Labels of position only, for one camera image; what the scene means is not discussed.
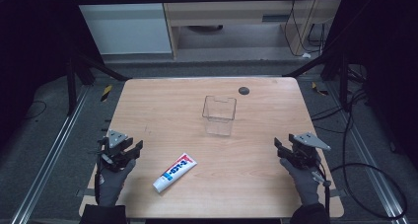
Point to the person's left hand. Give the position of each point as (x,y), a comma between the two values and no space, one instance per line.
(113,183)

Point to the white cabinet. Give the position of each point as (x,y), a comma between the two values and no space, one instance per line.
(125,26)

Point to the dark round table grommet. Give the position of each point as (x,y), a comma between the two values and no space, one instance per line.
(243,90)

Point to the person's right hand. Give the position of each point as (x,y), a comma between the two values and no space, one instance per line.
(304,183)

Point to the light wooden desk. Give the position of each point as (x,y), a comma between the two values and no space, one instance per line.
(230,15)

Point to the clear plastic box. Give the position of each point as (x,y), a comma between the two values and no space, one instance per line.
(218,115)

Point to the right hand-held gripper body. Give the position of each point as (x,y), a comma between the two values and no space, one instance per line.
(307,145)

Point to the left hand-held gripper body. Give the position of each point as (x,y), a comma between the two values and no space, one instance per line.
(115,141)

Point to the white toothpaste tube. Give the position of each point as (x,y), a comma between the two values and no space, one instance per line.
(175,172)

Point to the yellow and black tape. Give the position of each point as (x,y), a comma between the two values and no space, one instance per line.
(319,89)
(106,93)

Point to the aluminium floor rail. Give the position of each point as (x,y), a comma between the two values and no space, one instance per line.
(371,164)
(49,161)

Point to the black slanted frame strut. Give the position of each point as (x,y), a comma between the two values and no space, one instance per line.
(315,64)
(98,66)

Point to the white plug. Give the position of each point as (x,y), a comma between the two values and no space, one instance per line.
(306,55)

